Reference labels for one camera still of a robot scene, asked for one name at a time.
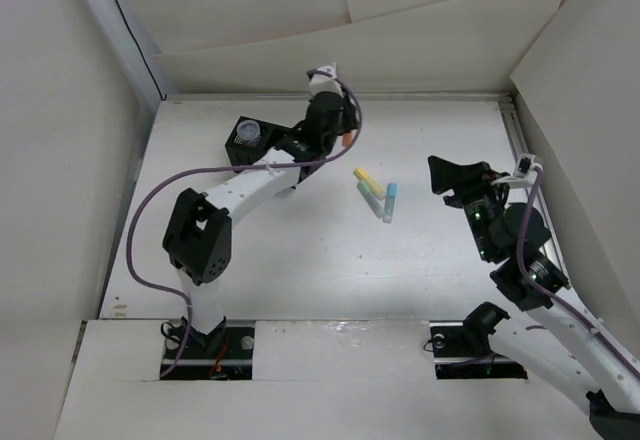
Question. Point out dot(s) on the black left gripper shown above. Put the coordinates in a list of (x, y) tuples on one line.
[(349, 123)]

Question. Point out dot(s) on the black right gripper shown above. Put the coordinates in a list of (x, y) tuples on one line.
[(465, 180)]

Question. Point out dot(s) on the orange capped lead case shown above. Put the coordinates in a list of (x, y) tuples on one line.
[(346, 139)]

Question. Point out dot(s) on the blue highlighter pen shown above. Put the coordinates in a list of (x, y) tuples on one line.
[(389, 202)]

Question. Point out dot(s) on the yellow highlighter pen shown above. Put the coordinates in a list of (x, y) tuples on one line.
[(362, 175)]

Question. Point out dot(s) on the green highlighter pen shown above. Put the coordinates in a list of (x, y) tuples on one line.
[(372, 201)]

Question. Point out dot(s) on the clear jar of paper clips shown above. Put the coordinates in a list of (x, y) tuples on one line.
[(248, 132)]

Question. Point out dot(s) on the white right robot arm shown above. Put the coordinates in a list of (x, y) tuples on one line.
[(566, 345)]

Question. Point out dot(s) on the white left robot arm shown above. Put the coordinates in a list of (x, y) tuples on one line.
[(198, 238)]

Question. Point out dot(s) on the black slotted organizer box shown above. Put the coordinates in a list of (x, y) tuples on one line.
[(241, 156)]

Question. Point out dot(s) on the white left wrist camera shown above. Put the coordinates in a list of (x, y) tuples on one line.
[(323, 79)]

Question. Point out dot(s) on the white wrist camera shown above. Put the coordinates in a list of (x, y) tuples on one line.
[(323, 79), (524, 175)]

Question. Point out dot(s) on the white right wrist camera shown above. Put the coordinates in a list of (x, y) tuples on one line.
[(524, 175)]

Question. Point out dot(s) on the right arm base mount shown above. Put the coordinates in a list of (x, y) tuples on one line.
[(461, 351)]

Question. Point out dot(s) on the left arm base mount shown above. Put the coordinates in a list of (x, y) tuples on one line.
[(226, 354)]

